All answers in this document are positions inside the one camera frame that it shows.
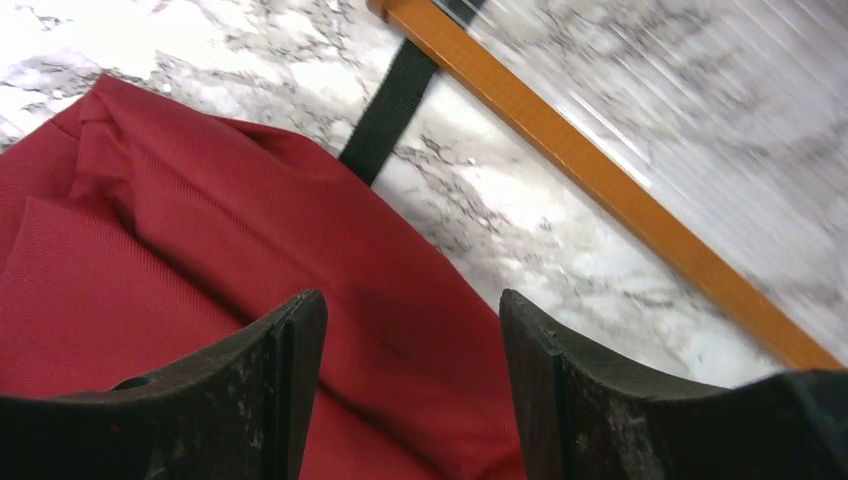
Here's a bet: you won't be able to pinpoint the wooden shelf rack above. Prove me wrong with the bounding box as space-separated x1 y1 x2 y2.
367 1 843 369

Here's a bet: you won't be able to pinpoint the red student backpack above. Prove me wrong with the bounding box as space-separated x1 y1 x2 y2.
0 0 528 480

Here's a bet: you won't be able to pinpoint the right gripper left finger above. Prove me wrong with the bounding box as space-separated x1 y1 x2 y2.
1 289 327 479

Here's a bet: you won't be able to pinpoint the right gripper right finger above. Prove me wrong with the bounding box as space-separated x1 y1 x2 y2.
499 290 847 480

